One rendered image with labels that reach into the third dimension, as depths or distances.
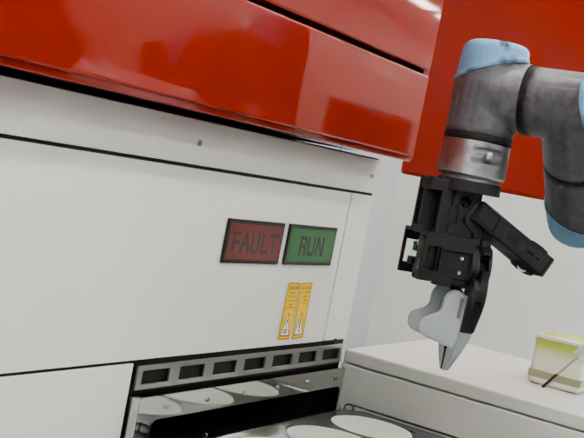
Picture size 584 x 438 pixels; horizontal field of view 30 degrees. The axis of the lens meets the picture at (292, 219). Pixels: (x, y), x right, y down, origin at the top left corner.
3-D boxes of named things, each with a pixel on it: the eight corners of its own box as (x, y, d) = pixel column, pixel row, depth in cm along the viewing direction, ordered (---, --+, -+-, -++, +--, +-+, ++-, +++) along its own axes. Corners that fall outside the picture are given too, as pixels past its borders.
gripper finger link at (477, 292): (447, 326, 122) (461, 250, 121) (461, 328, 122) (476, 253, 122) (463, 335, 117) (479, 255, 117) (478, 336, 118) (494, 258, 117)
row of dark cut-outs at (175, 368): (129, 388, 107) (134, 364, 106) (335, 361, 145) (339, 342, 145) (135, 390, 106) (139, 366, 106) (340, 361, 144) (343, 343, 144)
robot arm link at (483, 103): (527, 41, 114) (452, 32, 118) (507, 144, 115) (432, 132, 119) (547, 54, 121) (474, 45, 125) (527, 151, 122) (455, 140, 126)
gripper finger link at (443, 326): (404, 363, 121) (421, 282, 120) (454, 370, 122) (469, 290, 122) (414, 370, 118) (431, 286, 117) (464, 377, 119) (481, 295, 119)
